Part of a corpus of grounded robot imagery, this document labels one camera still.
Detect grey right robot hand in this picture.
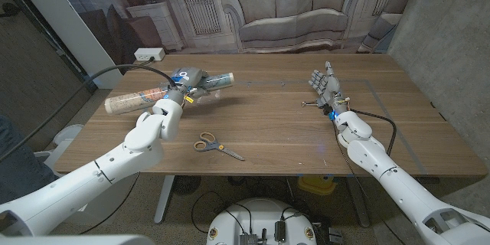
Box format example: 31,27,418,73
308,60,351,119

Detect paper map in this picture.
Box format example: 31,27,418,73
104,71,235,116

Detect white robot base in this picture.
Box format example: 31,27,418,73
205,198,318,245

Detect printed living room backdrop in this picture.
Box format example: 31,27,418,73
44,0,433,76

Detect yellow floor object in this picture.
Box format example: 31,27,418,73
297,175,338,196

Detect white table leg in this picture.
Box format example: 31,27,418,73
154,175,175,225
346,176,371,228

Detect black round floor fan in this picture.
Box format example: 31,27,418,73
171,175,202,196

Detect white power strip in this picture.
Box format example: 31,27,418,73
133,47,166,62

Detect person in blue jeans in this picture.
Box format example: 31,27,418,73
0,114,59,204

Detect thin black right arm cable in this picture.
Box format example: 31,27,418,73
331,119,418,245

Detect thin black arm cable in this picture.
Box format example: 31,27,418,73
78,171,141,236
331,119,418,245

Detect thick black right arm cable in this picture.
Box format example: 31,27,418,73
349,108,397,157

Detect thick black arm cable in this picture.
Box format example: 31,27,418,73
0,64,179,162
349,108,397,157

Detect scissors with tan grey handles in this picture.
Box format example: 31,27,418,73
192,132,246,162

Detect black floor cable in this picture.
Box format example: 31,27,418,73
190,190,254,235

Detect black power strip cable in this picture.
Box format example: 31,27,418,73
128,56,156,71

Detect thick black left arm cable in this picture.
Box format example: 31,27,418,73
0,64,179,162

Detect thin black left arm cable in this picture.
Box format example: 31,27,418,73
78,171,141,236

